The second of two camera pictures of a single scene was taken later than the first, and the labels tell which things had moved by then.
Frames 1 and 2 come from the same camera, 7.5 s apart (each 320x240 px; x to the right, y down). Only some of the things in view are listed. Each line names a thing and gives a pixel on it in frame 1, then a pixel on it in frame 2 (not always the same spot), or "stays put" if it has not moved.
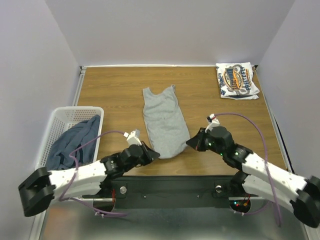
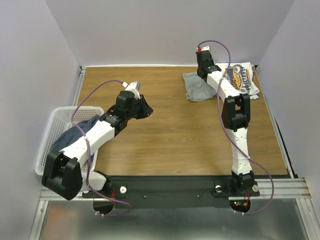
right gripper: x=200 y=139 → x=204 y=58
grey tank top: x=168 y=129 → x=196 y=88
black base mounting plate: x=143 y=192 stays put
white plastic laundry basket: x=62 y=118 stays put
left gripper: x=149 y=154 → x=146 y=110
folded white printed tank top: x=237 y=80 stays put
